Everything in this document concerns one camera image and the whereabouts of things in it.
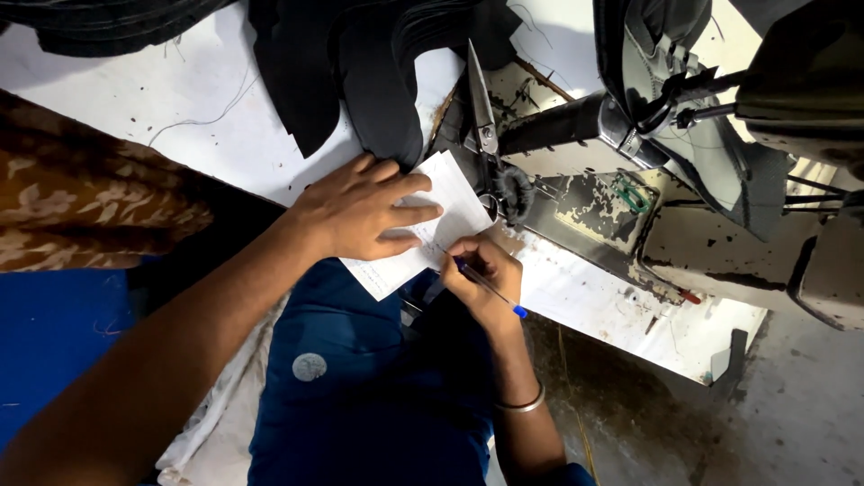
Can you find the person's left hand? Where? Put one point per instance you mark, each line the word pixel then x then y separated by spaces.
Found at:
pixel 351 209

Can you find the person's right hand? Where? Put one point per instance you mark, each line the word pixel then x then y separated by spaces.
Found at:
pixel 482 283

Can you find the person's right fingers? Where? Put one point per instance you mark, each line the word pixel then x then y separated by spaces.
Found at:
pixel 472 260

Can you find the blue ballpoint pen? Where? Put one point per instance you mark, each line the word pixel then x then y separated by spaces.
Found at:
pixel 487 287

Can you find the white lined paper sheet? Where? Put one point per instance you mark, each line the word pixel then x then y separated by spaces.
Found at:
pixel 445 209

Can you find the steel scissors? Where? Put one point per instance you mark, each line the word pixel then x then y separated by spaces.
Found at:
pixel 484 128

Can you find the silver bangle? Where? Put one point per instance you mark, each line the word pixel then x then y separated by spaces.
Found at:
pixel 521 403

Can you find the person's blue garment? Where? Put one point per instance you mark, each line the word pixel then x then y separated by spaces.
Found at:
pixel 371 391

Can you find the green clip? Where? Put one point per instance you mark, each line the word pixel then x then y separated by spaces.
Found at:
pixel 631 192

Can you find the worn industrial sewing machine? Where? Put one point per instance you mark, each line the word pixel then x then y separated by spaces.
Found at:
pixel 675 202

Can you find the stack of black shoe pieces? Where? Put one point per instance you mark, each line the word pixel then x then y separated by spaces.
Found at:
pixel 364 67

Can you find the white crumpled cloth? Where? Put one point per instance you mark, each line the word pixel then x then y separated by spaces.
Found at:
pixel 216 398

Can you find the brown patterned cloth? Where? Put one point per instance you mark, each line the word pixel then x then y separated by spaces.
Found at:
pixel 88 189

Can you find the black fabric pile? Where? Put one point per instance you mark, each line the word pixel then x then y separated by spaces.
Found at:
pixel 115 23

